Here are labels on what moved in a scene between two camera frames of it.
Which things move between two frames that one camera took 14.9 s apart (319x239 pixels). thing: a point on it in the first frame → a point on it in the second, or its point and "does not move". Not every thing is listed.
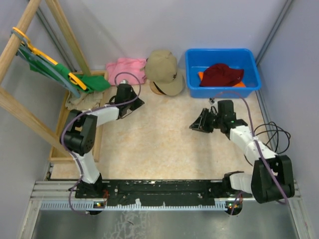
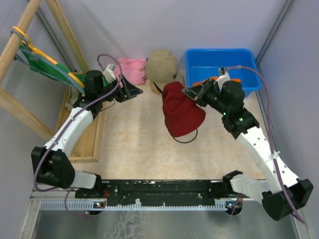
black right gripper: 200,124 → 197,93
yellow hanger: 73,78 does not move
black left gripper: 139,102 → 128,91
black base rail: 158,190 does not move
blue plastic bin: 222,72 does not move
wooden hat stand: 154,88 does not move
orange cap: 240,84 → 199,83
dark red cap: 221,75 → 182,114
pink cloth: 131,69 does not move
